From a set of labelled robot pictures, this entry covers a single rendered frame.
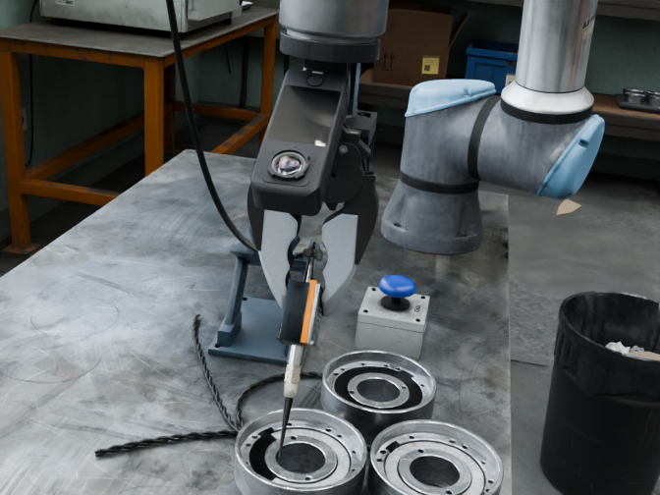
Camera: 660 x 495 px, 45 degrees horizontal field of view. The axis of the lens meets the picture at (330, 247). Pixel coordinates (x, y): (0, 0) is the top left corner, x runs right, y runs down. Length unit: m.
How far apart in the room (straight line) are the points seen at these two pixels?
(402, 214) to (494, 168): 0.16
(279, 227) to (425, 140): 0.53
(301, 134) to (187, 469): 0.31
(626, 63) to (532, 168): 3.63
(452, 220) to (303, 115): 0.61
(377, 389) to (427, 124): 0.45
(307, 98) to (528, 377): 1.99
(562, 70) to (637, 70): 3.66
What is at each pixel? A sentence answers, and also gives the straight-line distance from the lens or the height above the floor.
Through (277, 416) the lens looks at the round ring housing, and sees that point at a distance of 0.68.
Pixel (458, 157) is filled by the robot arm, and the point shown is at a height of 0.94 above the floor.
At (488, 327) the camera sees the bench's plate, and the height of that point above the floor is 0.80.
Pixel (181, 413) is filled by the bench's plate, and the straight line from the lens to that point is 0.75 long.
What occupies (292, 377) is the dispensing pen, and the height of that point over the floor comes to 0.90.
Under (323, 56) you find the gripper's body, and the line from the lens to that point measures 0.54.
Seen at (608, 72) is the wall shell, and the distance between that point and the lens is 4.65.
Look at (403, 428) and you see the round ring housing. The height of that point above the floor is 0.84.
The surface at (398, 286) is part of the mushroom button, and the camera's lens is 0.84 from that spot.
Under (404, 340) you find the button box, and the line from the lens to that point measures 0.84.
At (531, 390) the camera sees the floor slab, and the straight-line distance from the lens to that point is 2.41.
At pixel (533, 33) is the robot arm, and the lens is 1.01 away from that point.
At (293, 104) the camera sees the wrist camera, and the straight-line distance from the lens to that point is 0.54.
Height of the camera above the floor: 1.23
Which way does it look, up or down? 23 degrees down
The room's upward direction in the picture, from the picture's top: 5 degrees clockwise
